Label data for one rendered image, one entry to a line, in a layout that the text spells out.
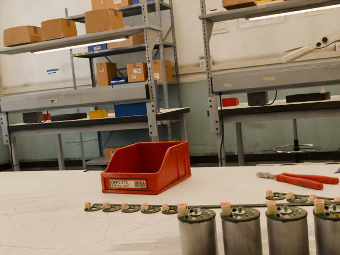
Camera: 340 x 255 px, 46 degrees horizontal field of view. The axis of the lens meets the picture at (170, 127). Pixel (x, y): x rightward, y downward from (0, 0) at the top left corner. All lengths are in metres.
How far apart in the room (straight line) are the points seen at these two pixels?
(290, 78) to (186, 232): 2.29
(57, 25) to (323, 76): 1.90
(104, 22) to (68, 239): 2.61
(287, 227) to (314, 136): 4.44
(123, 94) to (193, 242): 2.61
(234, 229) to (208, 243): 0.02
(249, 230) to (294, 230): 0.03
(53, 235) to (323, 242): 0.30
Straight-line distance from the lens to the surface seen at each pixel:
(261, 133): 4.73
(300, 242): 0.26
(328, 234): 0.26
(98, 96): 2.94
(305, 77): 2.52
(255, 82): 2.55
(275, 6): 2.60
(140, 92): 2.79
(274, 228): 0.26
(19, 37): 3.42
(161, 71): 4.55
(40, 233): 0.49
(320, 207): 0.26
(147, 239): 0.41
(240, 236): 0.26
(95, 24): 3.03
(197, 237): 0.26
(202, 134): 4.89
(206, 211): 0.27
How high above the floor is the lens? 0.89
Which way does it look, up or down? 5 degrees down
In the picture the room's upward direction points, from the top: 6 degrees counter-clockwise
